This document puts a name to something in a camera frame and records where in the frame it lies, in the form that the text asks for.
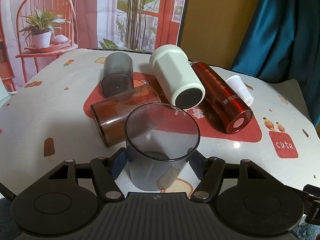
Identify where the small white plastic cup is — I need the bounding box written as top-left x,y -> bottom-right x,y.
226,75 -> 254,107

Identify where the dark grey translucent cup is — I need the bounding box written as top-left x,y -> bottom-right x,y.
101,52 -> 133,98

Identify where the patterned white table mat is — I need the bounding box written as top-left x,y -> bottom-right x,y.
0,48 -> 320,196

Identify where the brown translucent cup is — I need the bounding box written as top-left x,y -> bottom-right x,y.
90,85 -> 161,148

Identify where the teal curtain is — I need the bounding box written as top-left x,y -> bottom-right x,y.
231,0 -> 319,126

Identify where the red metallic bottle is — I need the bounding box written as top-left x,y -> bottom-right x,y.
190,62 -> 253,134

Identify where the clear grey translucent cup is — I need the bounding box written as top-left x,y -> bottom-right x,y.
124,103 -> 201,191

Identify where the printed room scene backdrop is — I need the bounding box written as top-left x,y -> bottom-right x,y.
1,0 -> 185,90

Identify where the white cylindrical cup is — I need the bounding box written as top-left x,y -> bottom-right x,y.
149,44 -> 206,110

